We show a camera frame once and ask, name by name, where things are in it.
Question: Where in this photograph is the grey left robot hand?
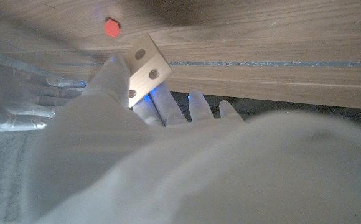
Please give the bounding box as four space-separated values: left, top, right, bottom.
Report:
21 55 361 224

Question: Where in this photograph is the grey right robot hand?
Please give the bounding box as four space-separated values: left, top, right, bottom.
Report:
0 60 87 133

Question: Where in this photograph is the wooden block with holes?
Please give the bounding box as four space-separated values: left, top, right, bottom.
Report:
123 33 173 109

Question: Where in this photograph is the wooden screw with red head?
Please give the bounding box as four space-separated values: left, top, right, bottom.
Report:
103 17 121 39

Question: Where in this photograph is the black backdrop curtain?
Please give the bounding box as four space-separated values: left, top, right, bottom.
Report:
171 91 361 138

